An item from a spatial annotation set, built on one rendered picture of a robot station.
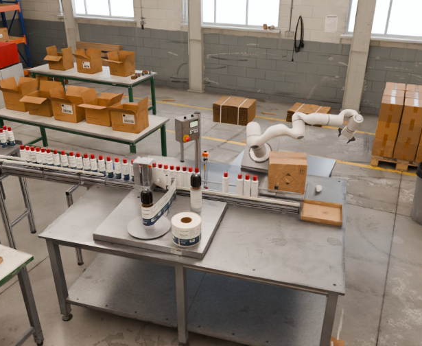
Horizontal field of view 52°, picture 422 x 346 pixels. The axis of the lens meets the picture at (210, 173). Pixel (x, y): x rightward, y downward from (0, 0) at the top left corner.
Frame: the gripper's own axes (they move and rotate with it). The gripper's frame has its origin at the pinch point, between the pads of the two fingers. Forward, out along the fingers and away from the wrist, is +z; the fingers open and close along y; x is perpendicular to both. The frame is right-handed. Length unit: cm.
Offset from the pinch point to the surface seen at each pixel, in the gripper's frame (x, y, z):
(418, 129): -189, -60, 138
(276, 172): 68, 24, -2
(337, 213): 67, -33, -7
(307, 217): 89, -17, -12
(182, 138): 104, 95, -18
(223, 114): -134, 197, 305
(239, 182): 98, 40, -6
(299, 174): 58, 9, -5
